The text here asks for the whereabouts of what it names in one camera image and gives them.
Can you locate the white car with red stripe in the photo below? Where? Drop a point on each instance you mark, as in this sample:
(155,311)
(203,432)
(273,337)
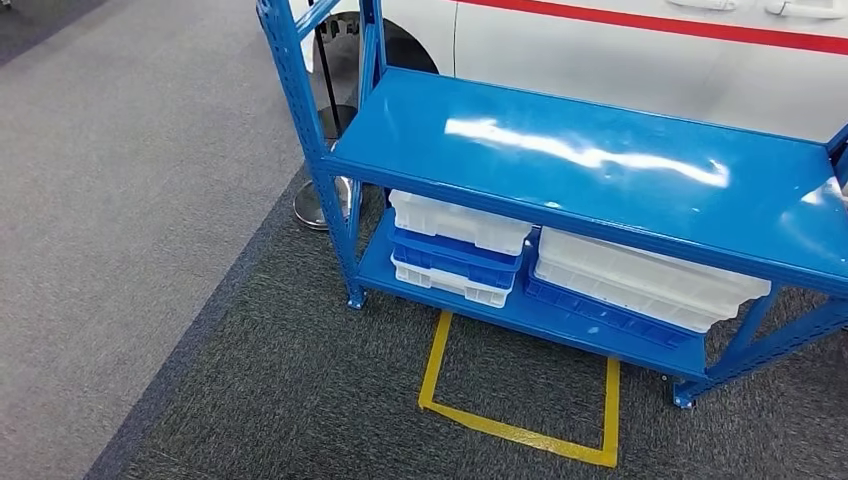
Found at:
(596,66)

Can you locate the wide white plastic tray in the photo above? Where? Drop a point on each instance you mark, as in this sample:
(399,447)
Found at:
(649,278)

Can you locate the yellow floor tape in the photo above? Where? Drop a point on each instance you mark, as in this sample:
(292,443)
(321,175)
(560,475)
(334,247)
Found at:
(427,378)

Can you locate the black car tyre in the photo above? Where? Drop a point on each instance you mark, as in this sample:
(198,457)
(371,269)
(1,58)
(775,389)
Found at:
(411,56)

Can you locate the wide blue plastic tray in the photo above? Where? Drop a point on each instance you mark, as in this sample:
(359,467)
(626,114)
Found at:
(596,314)

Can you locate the blue metal shelf rack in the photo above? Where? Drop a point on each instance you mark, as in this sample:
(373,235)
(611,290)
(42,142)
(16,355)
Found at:
(563,132)

